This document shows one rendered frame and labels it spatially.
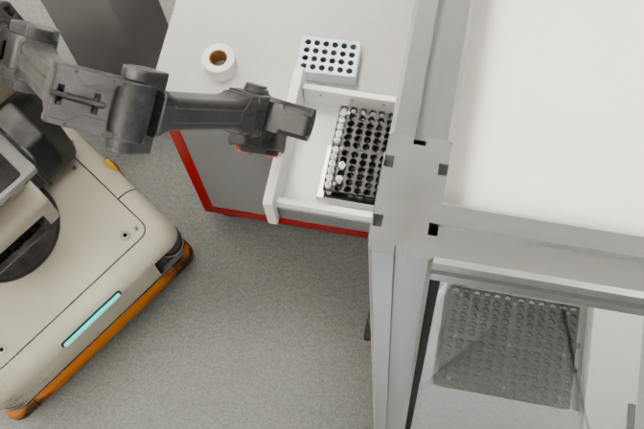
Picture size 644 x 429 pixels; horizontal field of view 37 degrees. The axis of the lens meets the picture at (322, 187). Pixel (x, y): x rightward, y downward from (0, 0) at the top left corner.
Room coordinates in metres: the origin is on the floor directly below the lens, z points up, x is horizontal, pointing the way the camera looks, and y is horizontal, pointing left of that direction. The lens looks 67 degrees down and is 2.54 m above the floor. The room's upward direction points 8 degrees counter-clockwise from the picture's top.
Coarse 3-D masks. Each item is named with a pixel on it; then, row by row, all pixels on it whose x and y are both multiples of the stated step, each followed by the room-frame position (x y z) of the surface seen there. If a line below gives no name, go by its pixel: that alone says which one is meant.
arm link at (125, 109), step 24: (24, 24) 0.86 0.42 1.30; (24, 48) 0.79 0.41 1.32; (48, 48) 0.81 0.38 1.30; (0, 72) 0.81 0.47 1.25; (24, 72) 0.74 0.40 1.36; (48, 72) 0.66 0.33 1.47; (72, 72) 0.62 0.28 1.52; (96, 72) 0.62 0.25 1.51; (48, 96) 0.61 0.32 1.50; (72, 96) 0.60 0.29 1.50; (96, 96) 0.60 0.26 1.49; (120, 96) 0.60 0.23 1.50; (144, 96) 0.59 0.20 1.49; (48, 120) 0.58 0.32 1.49; (72, 120) 0.57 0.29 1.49; (96, 120) 0.57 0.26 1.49; (120, 120) 0.57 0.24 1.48; (144, 120) 0.57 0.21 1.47
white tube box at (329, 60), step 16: (304, 48) 1.04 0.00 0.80; (320, 48) 1.04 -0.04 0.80; (336, 48) 1.03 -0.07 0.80; (352, 48) 1.04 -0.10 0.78; (304, 64) 1.01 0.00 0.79; (320, 64) 1.00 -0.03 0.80; (336, 64) 0.99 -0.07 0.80; (352, 64) 1.00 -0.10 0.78; (320, 80) 0.98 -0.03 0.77; (336, 80) 0.97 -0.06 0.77; (352, 80) 0.96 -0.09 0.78
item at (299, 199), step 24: (312, 96) 0.89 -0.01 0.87; (336, 96) 0.88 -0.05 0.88; (360, 96) 0.86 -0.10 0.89; (384, 96) 0.86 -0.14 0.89; (336, 120) 0.85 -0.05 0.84; (312, 144) 0.80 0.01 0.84; (312, 168) 0.75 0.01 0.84; (288, 192) 0.71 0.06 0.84; (312, 192) 0.70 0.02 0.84; (312, 216) 0.65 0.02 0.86; (336, 216) 0.63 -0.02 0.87; (360, 216) 0.62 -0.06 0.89
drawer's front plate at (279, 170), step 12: (300, 72) 0.91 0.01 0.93; (300, 84) 0.89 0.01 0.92; (288, 96) 0.87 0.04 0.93; (300, 96) 0.88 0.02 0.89; (288, 144) 0.78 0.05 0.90; (288, 156) 0.77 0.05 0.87; (276, 168) 0.72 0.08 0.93; (288, 168) 0.76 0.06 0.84; (276, 180) 0.70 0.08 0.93; (264, 192) 0.68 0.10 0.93; (276, 192) 0.68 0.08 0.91; (264, 204) 0.66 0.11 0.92; (276, 204) 0.67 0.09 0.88; (276, 216) 0.66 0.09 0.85
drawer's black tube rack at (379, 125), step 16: (368, 112) 0.82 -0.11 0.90; (384, 112) 0.82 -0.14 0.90; (352, 128) 0.79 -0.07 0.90; (368, 128) 0.80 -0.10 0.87; (384, 128) 0.78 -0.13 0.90; (352, 144) 0.76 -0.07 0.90; (368, 144) 0.76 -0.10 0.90; (384, 144) 0.77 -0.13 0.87; (352, 160) 0.74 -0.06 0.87; (368, 160) 0.72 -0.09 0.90; (352, 176) 0.71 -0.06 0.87; (368, 176) 0.69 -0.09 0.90; (336, 192) 0.68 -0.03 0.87; (352, 192) 0.66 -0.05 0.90; (368, 192) 0.67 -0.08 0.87
